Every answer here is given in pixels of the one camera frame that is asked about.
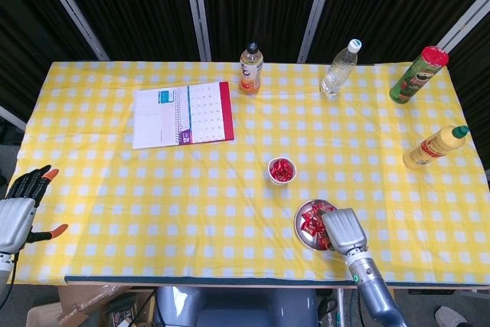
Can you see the white paper cup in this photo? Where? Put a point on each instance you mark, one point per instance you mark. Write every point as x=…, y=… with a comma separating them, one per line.
x=282, y=184

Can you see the spiral desk calendar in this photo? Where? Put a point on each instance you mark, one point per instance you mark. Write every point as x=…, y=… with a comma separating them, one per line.
x=153, y=120

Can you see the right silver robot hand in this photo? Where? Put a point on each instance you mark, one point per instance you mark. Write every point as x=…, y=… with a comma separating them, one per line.
x=344, y=229

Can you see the clear water bottle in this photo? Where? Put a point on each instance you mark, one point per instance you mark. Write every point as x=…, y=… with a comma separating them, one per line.
x=337, y=74

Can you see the brown cardboard box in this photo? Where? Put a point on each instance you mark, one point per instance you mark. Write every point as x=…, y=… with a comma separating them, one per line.
x=88, y=300

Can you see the red candy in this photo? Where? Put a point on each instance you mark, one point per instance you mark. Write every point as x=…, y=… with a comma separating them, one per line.
x=285, y=164
x=306, y=223
x=318, y=229
x=289, y=174
x=280, y=177
x=275, y=168
x=325, y=242
x=315, y=210

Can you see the yellow mustard bottle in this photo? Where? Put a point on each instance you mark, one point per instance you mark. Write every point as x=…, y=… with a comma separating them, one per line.
x=428, y=149

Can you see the round steel plate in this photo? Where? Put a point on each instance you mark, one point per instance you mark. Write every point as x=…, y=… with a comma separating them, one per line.
x=310, y=242

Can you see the white frame post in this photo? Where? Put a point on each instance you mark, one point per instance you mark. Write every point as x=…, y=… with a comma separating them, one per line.
x=11, y=116
x=318, y=9
x=197, y=9
x=465, y=22
x=70, y=9

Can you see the orange juice bottle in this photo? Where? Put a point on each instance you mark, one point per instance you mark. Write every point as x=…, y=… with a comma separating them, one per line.
x=250, y=74

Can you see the table with dark edge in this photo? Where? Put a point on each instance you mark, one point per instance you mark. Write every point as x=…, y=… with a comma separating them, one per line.
x=229, y=280

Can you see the grey robot torso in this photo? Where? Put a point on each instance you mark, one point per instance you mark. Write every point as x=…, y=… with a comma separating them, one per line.
x=237, y=309

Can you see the light grey shoe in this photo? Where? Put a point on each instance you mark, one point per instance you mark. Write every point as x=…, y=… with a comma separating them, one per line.
x=449, y=317

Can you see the dark printed carton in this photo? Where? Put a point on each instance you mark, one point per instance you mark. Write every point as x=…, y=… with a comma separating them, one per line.
x=122, y=308

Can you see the green bottle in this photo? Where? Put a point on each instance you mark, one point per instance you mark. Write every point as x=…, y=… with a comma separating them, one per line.
x=413, y=82

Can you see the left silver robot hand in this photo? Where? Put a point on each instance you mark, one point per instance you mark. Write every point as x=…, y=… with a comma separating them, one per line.
x=15, y=221

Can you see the yellow checkered tablecloth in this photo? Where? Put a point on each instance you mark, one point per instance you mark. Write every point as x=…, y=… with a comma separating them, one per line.
x=153, y=197

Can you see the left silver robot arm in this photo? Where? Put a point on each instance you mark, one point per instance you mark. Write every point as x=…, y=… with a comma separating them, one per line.
x=4, y=265

